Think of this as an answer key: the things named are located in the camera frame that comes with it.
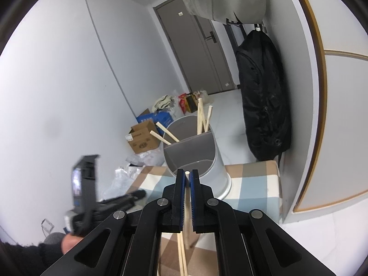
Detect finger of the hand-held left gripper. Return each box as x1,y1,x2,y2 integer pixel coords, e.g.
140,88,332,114
124,189,147,207

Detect white plastic bag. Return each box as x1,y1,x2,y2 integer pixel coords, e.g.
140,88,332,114
195,90,215,104

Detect white panel with wood trim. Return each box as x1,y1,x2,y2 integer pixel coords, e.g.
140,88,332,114
287,0,368,214

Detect brown cardboard box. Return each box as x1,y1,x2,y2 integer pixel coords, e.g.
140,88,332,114
126,120,161,154

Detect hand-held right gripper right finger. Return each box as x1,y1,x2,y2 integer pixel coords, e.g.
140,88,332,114
190,169,337,276

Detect white divided utensil holder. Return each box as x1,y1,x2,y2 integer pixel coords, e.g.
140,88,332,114
163,115,232,201

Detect crumpled clear plastic sheets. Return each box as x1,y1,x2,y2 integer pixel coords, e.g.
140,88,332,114
102,149,165,203

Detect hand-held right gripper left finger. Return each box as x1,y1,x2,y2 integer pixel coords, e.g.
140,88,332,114
40,169,186,276

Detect black backpack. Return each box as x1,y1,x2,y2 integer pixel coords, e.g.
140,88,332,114
235,29,292,162

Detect blue cardboard box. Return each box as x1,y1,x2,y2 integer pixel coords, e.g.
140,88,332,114
136,109,176,127

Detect checkered tablecloth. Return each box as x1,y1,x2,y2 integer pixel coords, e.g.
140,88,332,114
95,160,281,276

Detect red and yellow snack bag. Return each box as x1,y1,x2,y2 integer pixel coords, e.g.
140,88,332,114
178,92,199,113

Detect grey door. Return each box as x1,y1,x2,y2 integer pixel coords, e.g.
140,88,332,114
153,0,235,96

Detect wooden chopstick pair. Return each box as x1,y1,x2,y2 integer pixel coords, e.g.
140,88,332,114
177,232,189,276

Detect bunch of wooden chopsticks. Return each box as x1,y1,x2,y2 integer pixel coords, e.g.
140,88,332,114
150,98,214,146

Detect person's left hand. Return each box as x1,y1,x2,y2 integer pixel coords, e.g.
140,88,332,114
61,231,84,255

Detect person's left forearm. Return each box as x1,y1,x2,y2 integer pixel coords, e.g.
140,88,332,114
0,231,68,276

